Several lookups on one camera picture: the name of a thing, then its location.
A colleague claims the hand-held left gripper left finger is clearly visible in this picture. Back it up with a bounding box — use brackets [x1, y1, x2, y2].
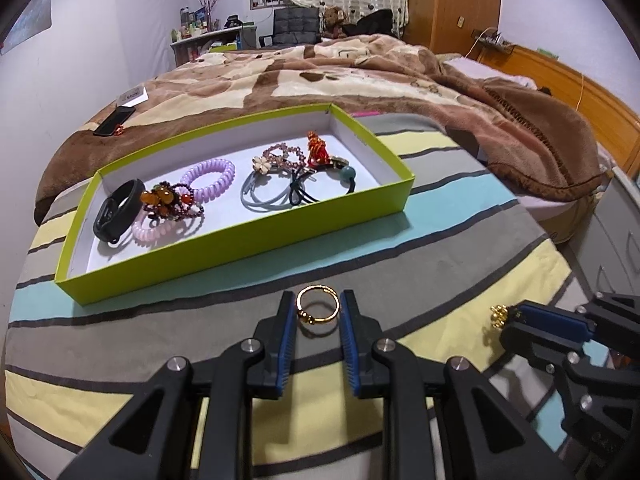
[57, 290, 297, 480]

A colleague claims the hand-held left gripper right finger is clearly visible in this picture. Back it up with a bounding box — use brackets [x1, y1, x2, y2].
[340, 289, 576, 480]

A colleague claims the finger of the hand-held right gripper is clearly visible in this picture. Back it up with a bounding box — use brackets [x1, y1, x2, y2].
[515, 292, 640, 348]
[499, 321, 613, 411]

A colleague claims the gold ring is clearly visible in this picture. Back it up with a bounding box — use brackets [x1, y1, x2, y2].
[295, 284, 342, 327]

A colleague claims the gold cluster earring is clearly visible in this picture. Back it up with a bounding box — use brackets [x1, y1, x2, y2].
[484, 304, 510, 332]

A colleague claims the lime green cardboard box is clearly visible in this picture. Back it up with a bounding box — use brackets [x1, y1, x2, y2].
[54, 102, 416, 307]

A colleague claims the black teal bead hair tie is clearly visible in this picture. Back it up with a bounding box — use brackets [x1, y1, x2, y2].
[287, 157, 357, 207]

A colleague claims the purple spiral hair tie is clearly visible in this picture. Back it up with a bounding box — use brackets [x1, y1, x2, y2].
[180, 158, 236, 201]

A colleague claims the dark beaded amber bracelet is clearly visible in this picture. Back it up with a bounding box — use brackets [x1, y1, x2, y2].
[140, 182, 206, 222]

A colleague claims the red beaded knot ornament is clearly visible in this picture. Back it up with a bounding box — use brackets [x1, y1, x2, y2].
[305, 130, 333, 170]

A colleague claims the pink rhinestone hair clip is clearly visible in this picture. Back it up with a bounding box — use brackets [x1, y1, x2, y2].
[262, 142, 308, 173]

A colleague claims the black fitness band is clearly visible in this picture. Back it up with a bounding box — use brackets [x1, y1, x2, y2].
[92, 179, 146, 246]

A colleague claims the grey bed base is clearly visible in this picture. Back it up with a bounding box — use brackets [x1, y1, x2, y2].
[550, 170, 640, 311]

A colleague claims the wooden headboard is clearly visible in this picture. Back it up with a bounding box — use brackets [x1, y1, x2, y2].
[480, 42, 640, 176]

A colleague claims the brown patterned blanket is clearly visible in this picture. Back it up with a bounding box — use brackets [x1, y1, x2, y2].
[32, 32, 608, 226]

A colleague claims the black phone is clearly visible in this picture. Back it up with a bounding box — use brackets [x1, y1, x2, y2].
[93, 106, 137, 137]

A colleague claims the power strip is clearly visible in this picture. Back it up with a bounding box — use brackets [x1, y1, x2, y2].
[472, 30, 516, 53]

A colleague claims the small white box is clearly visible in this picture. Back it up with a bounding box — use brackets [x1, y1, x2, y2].
[116, 86, 149, 107]

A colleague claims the grey desk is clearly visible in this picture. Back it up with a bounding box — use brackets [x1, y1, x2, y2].
[170, 24, 258, 67]

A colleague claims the black office chair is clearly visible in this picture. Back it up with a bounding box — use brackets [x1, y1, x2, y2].
[259, 6, 323, 48]

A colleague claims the black clothes pile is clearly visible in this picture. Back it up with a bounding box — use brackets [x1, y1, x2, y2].
[350, 8, 396, 38]

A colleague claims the brown teddy bear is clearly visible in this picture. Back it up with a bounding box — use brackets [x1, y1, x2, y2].
[320, 6, 351, 40]

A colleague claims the row of bottles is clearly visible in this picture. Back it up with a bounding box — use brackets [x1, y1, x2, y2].
[171, 6, 221, 43]

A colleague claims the pink spiral hair tie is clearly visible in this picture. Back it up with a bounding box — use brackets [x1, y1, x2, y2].
[131, 212, 201, 248]

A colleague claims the grey flower hair tie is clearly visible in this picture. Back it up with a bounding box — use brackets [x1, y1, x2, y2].
[240, 155, 301, 213]

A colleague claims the white cable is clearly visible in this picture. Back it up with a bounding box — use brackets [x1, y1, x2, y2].
[467, 26, 501, 56]

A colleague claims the silver wall poster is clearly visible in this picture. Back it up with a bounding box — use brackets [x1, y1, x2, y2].
[0, 0, 53, 56]

